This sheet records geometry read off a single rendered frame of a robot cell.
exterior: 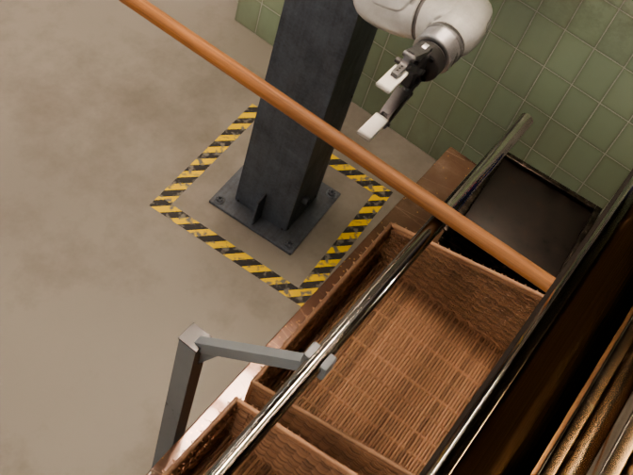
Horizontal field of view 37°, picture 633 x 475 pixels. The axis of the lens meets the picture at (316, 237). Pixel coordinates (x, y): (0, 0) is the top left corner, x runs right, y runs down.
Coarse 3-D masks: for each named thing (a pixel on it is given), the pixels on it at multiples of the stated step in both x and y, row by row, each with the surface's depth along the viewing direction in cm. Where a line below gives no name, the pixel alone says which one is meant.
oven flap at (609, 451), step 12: (624, 408) 84; (624, 420) 82; (612, 432) 82; (624, 432) 81; (612, 444) 80; (624, 444) 80; (600, 456) 80; (612, 456) 79; (624, 456) 80; (600, 468) 78; (612, 468) 79; (624, 468) 80
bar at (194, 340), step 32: (512, 128) 181; (480, 160) 175; (416, 256) 159; (384, 288) 153; (352, 320) 148; (192, 352) 165; (224, 352) 160; (256, 352) 153; (288, 352) 149; (320, 352) 143; (192, 384) 177; (288, 384) 139; (256, 416) 136; (160, 448) 203
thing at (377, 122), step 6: (378, 114) 181; (372, 120) 180; (378, 120) 180; (384, 120) 181; (366, 126) 179; (372, 126) 179; (378, 126) 179; (360, 132) 178; (366, 132) 178; (372, 132) 178; (378, 132) 179; (366, 138) 177; (372, 138) 178
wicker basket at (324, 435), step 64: (384, 256) 226; (448, 256) 213; (320, 320) 214; (384, 320) 220; (448, 320) 224; (512, 320) 214; (256, 384) 187; (320, 384) 206; (384, 384) 210; (448, 384) 214; (320, 448) 187; (384, 448) 201
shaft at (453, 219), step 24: (120, 0) 176; (144, 0) 175; (168, 24) 173; (192, 48) 172; (216, 48) 171; (240, 72) 170; (264, 96) 169; (312, 120) 166; (336, 144) 166; (384, 168) 163; (408, 192) 162; (456, 216) 161; (480, 240) 160; (504, 264) 160; (528, 264) 158
